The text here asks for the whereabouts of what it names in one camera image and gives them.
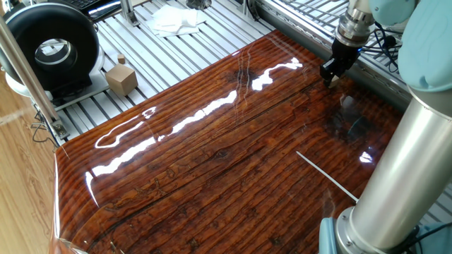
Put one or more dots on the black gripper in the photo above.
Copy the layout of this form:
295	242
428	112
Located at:
345	56

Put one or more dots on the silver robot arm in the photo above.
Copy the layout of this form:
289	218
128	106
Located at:
406	169

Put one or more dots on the glossy wood grain mat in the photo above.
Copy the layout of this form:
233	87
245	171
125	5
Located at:
212	158

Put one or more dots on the dark round metal object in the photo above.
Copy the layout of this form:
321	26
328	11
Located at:
198	3

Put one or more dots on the white cloth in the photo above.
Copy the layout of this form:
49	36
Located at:
174	21

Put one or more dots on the large wooden cube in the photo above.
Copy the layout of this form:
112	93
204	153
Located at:
121	80

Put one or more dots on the tiny wooden cube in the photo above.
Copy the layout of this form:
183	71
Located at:
121	59

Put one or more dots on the black keyboard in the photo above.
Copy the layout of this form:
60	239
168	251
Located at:
84	3

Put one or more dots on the short aluminium bracket post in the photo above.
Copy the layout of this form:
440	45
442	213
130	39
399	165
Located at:
129	14

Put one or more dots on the white fan base plate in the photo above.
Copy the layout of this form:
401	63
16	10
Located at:
95	84

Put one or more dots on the aluminium frame post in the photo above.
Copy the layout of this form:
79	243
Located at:
31	81

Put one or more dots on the black round duct fan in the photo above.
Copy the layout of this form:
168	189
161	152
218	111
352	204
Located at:
21	39

